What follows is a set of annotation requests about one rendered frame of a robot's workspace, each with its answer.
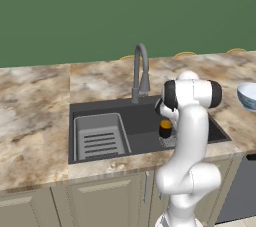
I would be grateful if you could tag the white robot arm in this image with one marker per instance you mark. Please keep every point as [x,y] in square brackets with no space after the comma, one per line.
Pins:
[190,131]

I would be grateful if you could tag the dark grey sink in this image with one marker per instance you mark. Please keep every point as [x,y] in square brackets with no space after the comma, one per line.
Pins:
[143,127]

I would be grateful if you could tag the grey slotted sink rack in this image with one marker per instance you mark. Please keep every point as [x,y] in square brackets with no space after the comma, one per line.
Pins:
[100,139]

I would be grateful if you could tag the beige cabinet door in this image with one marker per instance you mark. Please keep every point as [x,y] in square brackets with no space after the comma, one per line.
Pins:
[228,186]
[106,201]
[20,209]

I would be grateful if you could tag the white and blue bowl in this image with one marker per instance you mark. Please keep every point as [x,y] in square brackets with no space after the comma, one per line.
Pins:
[248,96]

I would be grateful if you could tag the grey curved tap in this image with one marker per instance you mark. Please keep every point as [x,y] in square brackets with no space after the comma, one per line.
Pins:
[136,71]

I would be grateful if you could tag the yellow stool seat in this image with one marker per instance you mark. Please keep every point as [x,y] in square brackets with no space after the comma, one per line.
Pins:
[128,57]
[236,50]
[185,53]

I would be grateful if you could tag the black cup with orange top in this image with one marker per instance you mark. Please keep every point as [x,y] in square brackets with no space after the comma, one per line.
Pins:
[165,131]

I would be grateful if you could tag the dark grey dishwasher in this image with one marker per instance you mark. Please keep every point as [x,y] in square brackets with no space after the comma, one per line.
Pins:
[241,191]

